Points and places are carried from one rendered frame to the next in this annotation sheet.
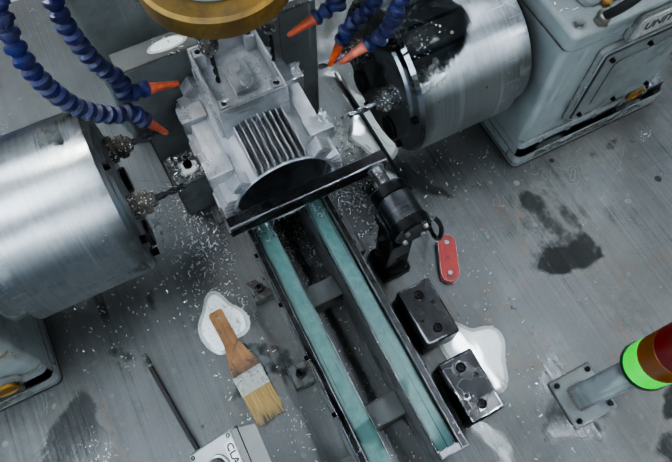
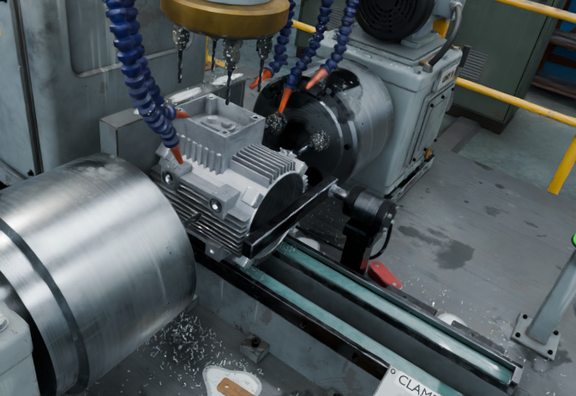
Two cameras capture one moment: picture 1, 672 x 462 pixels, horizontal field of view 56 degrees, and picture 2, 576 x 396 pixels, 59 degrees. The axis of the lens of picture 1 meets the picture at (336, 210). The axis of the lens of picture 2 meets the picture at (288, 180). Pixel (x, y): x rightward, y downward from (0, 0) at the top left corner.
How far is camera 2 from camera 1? 0.56 m
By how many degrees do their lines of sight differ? 38
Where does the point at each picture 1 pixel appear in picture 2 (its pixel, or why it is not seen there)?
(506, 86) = (388, 122)
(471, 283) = (411, 290)
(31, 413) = not seen: outside the picture
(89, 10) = (64, 95)
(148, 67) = (139, 124)
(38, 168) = (87, 183)
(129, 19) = (92, 111)
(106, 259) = (169, 272)
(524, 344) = (475, 317)
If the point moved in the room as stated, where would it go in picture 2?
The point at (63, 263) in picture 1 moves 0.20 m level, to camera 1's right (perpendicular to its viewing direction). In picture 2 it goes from (132, 277) to (291, 239)
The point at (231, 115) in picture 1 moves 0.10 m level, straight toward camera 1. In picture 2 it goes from (231, 142) to (275, 173)
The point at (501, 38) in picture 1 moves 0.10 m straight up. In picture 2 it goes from (378, 87) to (390, 39)
